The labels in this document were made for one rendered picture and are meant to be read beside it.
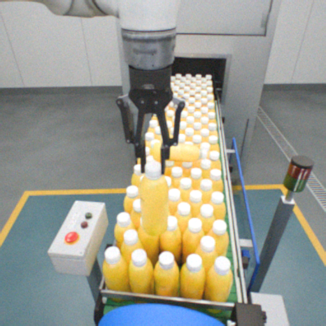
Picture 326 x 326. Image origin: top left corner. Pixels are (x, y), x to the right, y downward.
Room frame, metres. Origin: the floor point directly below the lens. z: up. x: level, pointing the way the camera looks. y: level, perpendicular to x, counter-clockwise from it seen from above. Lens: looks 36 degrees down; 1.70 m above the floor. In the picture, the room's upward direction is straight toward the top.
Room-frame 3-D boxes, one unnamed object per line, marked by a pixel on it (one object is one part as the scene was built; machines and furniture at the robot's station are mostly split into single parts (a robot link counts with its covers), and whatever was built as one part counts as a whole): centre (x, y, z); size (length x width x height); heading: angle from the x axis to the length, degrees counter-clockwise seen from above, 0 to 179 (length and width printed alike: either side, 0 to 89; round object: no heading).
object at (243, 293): (1.14, -0.30, 0.96); 1.60 x 0.01 x 0.03; 174
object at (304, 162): (0.62, -0.40, 1.18); 0.06 x 0.06 x 0.16
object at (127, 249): (0.48, 0.10, 0.99); 0.07 x 0.07 x 0.19
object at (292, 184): (0.62, -0.40, 1.18); 0.06 x 0.06 x 0.05
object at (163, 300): (0.36, -0.01, 0.96); 0.40 x 0.01 x 0.03; 84
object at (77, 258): (0.51, 0.26, 1.05); 0.20 x 0.10 x 0.10; 174
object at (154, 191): (0.47, 0.03, 1.24); 0.07 x 0.07 x 0.19
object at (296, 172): (0.62, -0.40, 1.23); 0.06 x 0.06 x 0.04
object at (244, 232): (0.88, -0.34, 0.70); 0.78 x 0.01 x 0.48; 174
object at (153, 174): (0.47, 0.03, 1.34); 0.04 x 0.04 x 0.02
